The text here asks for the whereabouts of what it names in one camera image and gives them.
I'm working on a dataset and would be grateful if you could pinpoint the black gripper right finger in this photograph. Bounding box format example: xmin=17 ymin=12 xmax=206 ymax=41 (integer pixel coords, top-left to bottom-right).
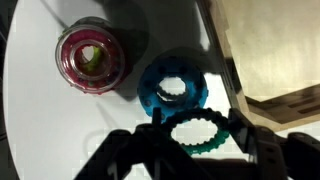
xmin=227 ymin=107 xmax=320 ymax=180

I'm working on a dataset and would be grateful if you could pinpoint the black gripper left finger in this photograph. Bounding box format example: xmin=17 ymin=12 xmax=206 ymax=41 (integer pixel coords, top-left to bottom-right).
xmin=73 ymin=107 xmax=214 ymax=180

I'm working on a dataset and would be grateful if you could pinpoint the dark green toothed ring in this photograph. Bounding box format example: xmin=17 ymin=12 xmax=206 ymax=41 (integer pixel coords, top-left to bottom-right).
xmin=162 ymin=107 xmax=232 ymax=156

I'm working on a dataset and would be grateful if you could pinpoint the wooden slatted crate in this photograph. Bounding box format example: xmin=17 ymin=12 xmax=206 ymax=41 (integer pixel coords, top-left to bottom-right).
xmin=195 ymin=0 xmax=320 ymax=133

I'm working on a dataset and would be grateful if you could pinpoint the blue ring with holes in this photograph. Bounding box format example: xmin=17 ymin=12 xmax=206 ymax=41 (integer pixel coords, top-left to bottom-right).
xmin=136 ymin=55 xmax=210 ymax=120

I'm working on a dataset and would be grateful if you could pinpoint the red bumpy ring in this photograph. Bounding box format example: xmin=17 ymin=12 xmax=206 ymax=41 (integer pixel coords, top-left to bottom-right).
xmin=65 ymin=29 xmax=128 ymax=97

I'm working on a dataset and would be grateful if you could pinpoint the lime green toothed ring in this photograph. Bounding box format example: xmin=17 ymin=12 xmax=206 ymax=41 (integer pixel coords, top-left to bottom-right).
xmin=78 ymin=45 xmax=103 ymax=74

